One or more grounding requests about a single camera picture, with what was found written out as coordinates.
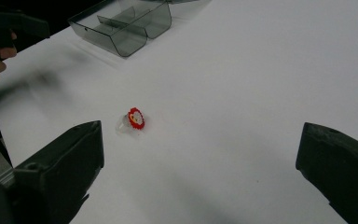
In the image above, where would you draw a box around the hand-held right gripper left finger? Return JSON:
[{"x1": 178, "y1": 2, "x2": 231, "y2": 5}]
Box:
[{"x1": 10, "y1": 119, "x2": 105, "y2": 224}]

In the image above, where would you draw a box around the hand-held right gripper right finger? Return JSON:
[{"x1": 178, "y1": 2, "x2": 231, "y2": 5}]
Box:
[{"x1": 295, "y1": 121, "x2": 358, "y2": 224}]

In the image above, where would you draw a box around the clear ring with red flower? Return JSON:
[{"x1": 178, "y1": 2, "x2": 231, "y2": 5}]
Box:
[{"x1": 115, "y1": 106, "x2": 147, "y2": 137}]

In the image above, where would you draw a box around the smoky clear plastic organizer box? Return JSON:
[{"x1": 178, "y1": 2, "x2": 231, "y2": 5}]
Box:
[{"x1": 67, "y1": 0, "x2": 172, "y2": 58}]

